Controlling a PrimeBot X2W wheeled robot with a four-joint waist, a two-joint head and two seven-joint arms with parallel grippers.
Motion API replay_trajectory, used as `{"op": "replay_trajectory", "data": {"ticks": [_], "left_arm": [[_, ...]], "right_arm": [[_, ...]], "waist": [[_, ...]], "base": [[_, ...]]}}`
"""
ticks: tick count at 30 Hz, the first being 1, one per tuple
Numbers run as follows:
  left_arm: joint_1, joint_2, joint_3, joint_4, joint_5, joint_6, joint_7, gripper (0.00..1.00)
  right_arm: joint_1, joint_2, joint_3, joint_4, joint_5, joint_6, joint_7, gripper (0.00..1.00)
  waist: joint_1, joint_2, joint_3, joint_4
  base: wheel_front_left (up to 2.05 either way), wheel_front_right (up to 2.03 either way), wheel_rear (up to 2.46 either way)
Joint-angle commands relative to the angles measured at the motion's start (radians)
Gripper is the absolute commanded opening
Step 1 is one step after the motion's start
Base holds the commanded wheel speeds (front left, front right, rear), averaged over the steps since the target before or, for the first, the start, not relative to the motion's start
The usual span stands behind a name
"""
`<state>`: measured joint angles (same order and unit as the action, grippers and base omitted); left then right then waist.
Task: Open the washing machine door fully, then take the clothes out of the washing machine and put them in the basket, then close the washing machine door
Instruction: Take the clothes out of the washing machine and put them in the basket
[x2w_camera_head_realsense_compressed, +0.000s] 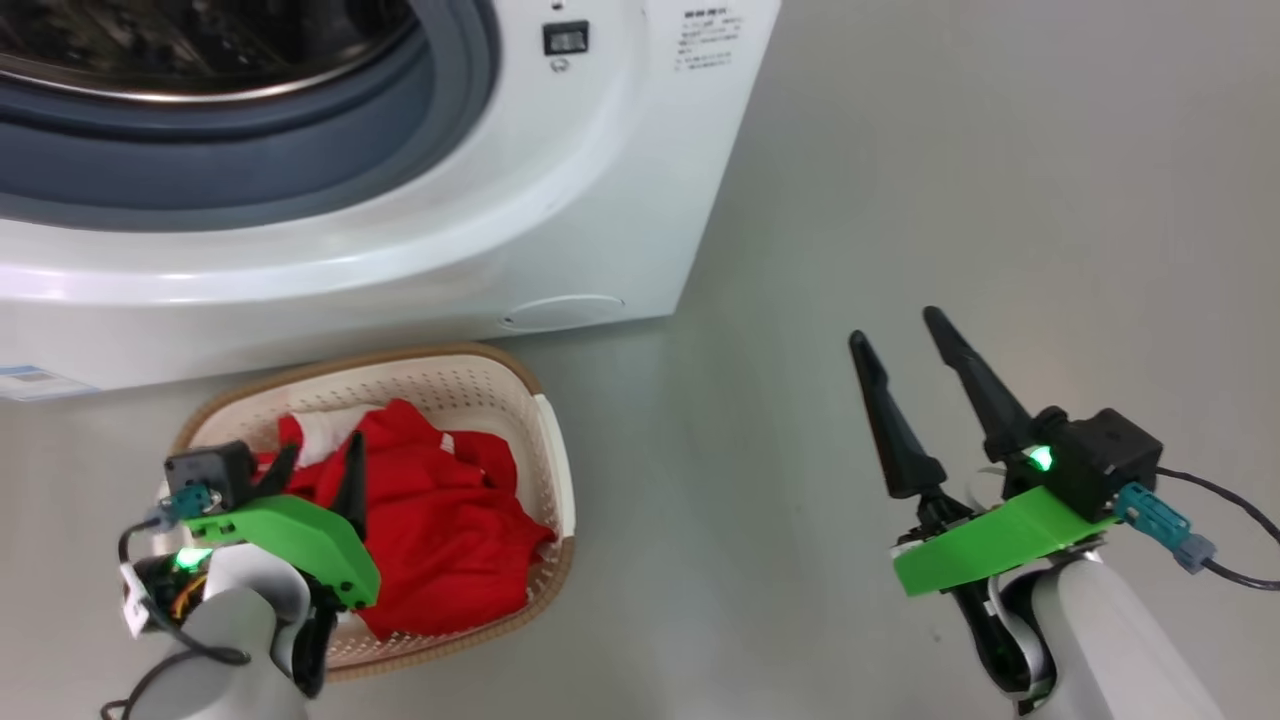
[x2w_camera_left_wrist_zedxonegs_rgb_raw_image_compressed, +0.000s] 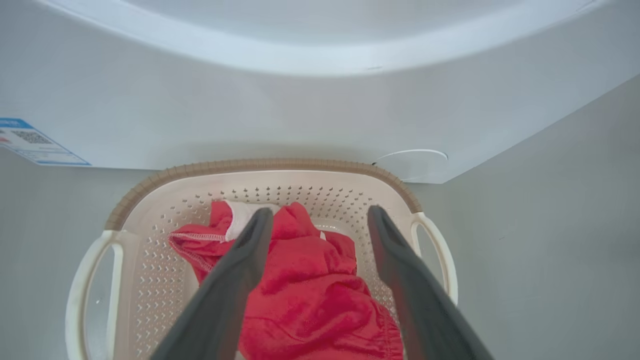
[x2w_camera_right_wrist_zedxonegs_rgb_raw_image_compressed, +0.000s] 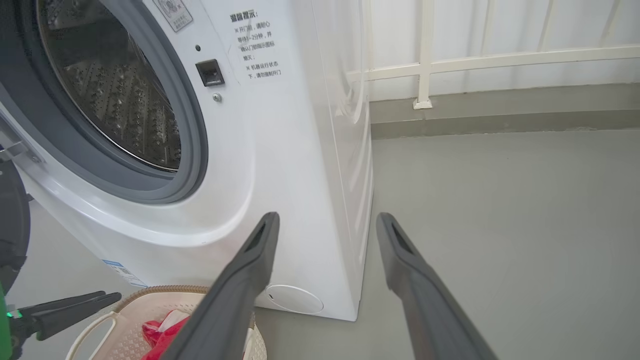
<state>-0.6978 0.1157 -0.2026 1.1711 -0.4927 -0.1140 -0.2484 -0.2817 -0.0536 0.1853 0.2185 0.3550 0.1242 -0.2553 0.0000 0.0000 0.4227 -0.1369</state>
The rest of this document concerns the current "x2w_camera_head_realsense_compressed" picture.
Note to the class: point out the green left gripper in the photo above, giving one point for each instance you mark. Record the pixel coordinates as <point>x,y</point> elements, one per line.
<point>300,535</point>

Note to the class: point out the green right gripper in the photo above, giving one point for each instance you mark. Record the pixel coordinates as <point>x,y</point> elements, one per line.
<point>1000,545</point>

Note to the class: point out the red garment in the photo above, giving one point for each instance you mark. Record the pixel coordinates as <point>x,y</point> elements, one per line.
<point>450,540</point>

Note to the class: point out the cream perforated laundry basket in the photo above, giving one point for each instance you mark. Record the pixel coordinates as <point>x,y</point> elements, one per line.
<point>480,390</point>

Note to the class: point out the white front-load washing machine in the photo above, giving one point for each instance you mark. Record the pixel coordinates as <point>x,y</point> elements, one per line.
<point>500,200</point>

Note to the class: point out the blue white energy label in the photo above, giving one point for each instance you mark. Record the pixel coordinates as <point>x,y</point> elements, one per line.
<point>40,383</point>

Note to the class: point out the round white filter cover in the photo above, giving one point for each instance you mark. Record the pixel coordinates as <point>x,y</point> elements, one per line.
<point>560,312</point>

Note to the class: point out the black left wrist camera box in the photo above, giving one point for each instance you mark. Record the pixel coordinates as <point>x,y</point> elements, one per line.
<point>210,468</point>

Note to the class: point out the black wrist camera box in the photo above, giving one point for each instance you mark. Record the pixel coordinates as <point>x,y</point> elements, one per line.
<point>1105,455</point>
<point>210,468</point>

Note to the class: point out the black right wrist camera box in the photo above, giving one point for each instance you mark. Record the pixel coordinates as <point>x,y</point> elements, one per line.
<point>1105,455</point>

